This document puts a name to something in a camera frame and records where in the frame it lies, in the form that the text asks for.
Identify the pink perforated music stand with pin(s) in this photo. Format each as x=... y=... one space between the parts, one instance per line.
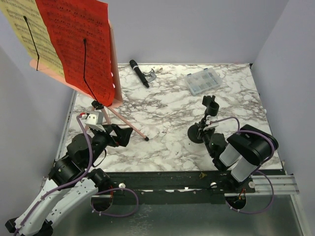
x=118 y=100

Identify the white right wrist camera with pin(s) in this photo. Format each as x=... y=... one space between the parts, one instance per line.
x=210 y=125

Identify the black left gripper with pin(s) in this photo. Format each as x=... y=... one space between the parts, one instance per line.
x=123 y=134

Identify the black handheld microphone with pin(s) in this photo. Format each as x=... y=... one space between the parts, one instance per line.
x=139 y=73

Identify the black clip-on holder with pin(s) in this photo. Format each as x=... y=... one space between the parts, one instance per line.
x=212 y=108

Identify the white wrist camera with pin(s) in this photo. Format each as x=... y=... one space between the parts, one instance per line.
x=94 y=120
x=210 y=125

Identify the clear plastic compartment box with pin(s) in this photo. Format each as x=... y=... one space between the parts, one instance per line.
x=203 y=81

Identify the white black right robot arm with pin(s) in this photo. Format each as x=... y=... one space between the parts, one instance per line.
x=247 y=149

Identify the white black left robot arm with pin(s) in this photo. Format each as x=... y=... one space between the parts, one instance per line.
x=72 y=179

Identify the chrome capo white knob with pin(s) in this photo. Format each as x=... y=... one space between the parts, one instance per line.
x=152 y=75

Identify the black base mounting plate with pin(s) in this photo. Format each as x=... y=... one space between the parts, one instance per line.
x=168 y=188

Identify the yellow sheet music page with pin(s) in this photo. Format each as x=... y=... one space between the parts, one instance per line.
x=27 y=23

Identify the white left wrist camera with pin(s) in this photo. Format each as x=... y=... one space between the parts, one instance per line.
x=94 y=120

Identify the aluminium frame rail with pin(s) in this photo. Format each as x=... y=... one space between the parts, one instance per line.
x=282 y=185

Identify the red paper sheet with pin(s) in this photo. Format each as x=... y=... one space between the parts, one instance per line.
x=80 y=33

